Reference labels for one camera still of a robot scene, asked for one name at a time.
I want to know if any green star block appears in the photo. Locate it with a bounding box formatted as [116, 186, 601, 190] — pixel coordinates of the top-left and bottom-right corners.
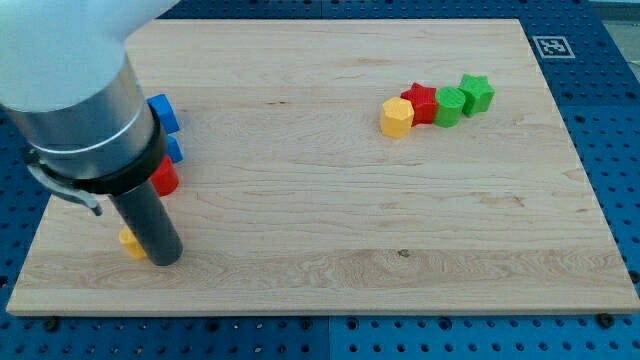
[458, 74, 495, 117]

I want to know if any upper blue block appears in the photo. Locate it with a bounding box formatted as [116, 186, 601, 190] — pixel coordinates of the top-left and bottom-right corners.
[147, 94, 180, 134]

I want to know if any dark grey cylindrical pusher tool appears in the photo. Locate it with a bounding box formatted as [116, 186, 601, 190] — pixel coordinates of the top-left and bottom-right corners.
[109, 180, 183, 266]

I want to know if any red star block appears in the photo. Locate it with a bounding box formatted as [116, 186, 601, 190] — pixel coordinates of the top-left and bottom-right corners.
[401, 83, 438, 126]

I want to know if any green cylinder block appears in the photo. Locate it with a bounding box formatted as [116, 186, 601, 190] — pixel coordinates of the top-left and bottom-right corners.
[433, 87, 466, 128]

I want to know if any white fiducial marker tag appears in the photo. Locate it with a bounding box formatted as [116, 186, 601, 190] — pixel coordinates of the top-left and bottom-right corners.
[532, 35, 575, 59]

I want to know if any yellow block behind tool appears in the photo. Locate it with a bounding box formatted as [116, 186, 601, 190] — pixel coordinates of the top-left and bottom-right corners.
[118, 226, 147, 260]

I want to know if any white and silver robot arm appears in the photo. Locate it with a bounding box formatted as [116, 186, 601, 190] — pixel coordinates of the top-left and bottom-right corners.
[1, 0, 178, 195]

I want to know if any lower blue block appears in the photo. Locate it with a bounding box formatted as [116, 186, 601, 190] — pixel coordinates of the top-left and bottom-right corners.
[167, 135, 184, 164]

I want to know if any red cylinder block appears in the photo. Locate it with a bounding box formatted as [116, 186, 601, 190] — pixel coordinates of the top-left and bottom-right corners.
[150, 155, 179, 197]

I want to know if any yellow hexagon block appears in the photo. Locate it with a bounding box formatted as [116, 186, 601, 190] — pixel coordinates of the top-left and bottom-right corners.
[380, 97, 414, 138]

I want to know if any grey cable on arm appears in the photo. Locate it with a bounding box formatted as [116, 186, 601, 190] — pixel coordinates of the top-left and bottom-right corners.
[23, 149, 104, 217]

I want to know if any wooden board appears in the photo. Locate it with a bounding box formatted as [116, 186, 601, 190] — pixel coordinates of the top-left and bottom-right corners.
[7, 19, 639, 317]

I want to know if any blue block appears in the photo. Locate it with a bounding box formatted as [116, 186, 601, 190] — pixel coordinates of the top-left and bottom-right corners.
[167, 135, 184, 164]
[147, 94, 180, 134]

